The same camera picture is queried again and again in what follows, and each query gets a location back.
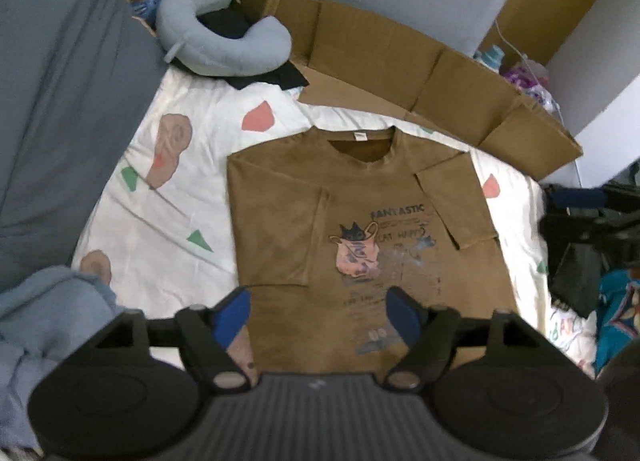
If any brown printed t-shirt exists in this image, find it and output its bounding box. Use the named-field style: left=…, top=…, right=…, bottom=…
left=227, top=126, right=518, bottom=374

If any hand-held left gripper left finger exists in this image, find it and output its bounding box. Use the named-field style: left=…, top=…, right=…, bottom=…
left=95, top=287, right=253, bottom=390

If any light blue bottle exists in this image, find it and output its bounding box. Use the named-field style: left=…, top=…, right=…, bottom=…
left=474, top=45, right=503, bottom=72

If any light blue denim garment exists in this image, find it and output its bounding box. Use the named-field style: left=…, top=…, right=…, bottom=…
left=0, top=266, right=131, bottom=461

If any light blue neck pillow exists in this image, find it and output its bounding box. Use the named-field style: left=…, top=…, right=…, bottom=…
left=156, top=0, right=292, bottom=76

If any grey-blue duvet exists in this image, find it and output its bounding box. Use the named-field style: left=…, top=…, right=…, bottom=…
left=0, top=0, right=168, bottom=292

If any black suitcase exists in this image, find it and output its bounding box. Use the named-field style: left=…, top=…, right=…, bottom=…
left=539, top=183, right=640, bottom=319

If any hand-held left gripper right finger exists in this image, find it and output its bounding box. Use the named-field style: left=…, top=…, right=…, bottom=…
left=385, top=286, right=543, bottom=390

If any white patterned bed sheet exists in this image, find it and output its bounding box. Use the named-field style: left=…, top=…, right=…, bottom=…
left=72, top=68, right=601, bottom=377

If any white cartoon print garment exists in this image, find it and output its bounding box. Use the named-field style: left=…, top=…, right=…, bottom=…
left=547, top=308, right=601, bottom=377

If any white cable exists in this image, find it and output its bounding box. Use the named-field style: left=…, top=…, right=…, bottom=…
left=495, top=16, right=563, bottom=122

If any black cloth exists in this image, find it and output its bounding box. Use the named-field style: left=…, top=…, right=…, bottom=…
left=200, top=6, right=310, bottom=92

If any purple and white plastic bag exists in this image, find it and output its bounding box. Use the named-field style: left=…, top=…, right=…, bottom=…
left=502, top=63, right=557, bottom=114

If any teal printed garment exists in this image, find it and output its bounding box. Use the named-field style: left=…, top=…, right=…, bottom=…
left=595, top=268, right=640, bottom=374

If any brown cardboard box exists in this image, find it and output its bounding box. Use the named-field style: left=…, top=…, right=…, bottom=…
left=215, top=0, right=583, bottom=182

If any wooden wardrobe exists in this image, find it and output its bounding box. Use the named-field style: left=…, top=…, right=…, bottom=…
left=480, top=0, right=621, bottom=66

